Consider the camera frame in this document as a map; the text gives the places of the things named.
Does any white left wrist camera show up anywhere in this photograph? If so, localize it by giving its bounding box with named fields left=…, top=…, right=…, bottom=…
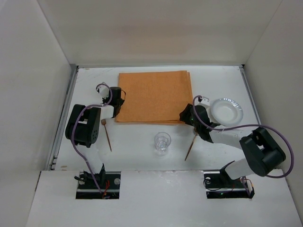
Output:
left=96, top=84, right=110, bottom=98

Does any right aluminium table rail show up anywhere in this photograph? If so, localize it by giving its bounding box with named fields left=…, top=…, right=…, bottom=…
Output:
left=239, top=65, right=261, bottom=124

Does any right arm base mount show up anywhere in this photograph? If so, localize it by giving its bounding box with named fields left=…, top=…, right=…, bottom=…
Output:
left=203, top=170, right=255, bottom=199

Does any left aluminium table rail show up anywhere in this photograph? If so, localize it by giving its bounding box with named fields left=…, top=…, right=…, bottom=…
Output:
left=45, top=64, right=79, bottom=170

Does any white paper plate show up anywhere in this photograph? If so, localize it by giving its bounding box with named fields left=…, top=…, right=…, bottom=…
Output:
left=210, top=98, right=244, bottom=126

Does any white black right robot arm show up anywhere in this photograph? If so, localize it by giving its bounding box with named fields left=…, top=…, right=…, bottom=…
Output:
left=179, top=104, right=286, bottom=181

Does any orange cloth napkin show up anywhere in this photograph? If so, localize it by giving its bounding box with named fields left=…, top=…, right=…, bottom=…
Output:
left=116, top=70, right=193, bottom=125

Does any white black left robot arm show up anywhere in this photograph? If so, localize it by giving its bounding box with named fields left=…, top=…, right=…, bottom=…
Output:
left=65, top=83, right=125, bottom=183

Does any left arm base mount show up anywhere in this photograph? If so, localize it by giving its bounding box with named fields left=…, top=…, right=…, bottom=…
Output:
left=74, top=171, right=121, bottom=200

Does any aluminium table rail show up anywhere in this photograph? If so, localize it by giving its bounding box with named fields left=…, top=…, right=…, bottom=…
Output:
left=239, top=65, right=261, bottom=124
left=45, top=64, right=79, bottom=170

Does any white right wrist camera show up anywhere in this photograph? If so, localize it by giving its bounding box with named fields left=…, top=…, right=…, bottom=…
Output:
left=197, top=96, right=210, bottom=109

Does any clear plastic cup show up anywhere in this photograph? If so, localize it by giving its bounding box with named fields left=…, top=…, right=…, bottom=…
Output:
left=154, top=132, right=171, bottom=156

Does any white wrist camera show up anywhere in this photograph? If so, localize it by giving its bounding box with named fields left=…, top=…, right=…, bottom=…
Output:
left=96, top=84, right=110, bottom=98
left=197, top=96, right=210, bottom=109

